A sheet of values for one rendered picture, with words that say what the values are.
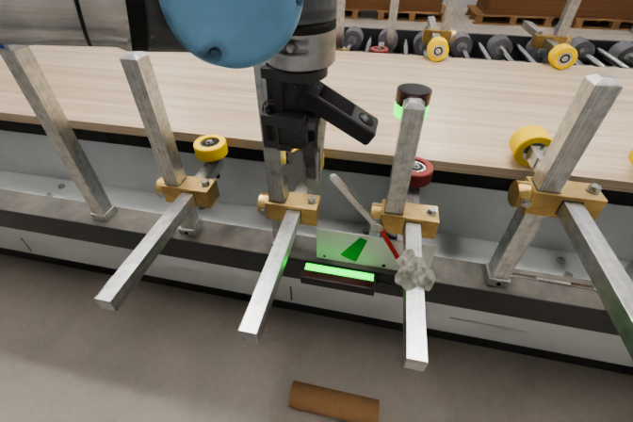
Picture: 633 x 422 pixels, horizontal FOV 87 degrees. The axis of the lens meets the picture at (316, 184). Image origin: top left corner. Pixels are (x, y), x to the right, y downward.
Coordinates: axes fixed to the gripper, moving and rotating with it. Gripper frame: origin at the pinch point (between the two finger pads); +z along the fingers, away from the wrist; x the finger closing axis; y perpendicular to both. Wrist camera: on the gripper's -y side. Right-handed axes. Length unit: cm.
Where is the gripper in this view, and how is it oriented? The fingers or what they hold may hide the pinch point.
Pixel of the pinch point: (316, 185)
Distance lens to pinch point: 55.8
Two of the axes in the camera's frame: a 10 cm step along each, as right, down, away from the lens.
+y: -9.8, -1.3, 1.6
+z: 0.0, 7.8, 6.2
